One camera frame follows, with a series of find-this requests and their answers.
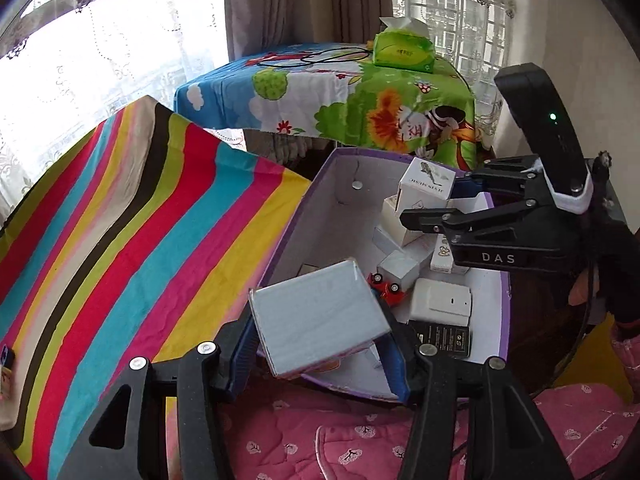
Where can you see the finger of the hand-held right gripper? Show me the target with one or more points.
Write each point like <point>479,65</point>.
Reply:
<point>430,219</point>
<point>500,175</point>

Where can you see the red toy car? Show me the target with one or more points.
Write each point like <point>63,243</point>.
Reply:
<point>385,287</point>

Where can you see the pink quilt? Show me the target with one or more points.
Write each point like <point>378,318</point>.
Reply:
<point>300,440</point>

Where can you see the black box with gold print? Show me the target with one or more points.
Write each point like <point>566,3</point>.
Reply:
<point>445,337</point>

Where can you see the white flat box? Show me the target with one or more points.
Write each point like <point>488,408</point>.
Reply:
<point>440,305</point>

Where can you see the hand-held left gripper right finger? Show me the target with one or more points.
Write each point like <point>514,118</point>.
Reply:
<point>397,375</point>

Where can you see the person's right hand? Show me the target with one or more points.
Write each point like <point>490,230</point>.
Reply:
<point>582,287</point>

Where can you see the white upright box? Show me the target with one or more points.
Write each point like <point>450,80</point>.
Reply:
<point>395,225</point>

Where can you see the striped blanket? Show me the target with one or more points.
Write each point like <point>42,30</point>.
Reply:
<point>125,235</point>

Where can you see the white lace curtain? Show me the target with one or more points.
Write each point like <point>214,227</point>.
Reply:
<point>125,35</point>
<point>495,10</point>

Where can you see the plain white box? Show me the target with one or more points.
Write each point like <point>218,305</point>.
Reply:
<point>315,315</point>

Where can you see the green tissue pack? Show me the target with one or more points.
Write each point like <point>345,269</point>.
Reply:
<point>405,52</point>

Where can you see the purple storage box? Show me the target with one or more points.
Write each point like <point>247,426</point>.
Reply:
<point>325,195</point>

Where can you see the white box with drawing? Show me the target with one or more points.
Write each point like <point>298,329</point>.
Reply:
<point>425,180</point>

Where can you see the person's pink clothing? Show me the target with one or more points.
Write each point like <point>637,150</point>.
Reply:
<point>627,355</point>

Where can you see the brown curtain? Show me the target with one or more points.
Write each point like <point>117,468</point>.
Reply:
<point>280,0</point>

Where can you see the cartoon printed tablecloth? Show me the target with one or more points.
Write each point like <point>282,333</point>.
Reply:
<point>350,100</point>

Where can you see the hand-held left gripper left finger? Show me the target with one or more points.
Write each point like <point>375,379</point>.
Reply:
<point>240,355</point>

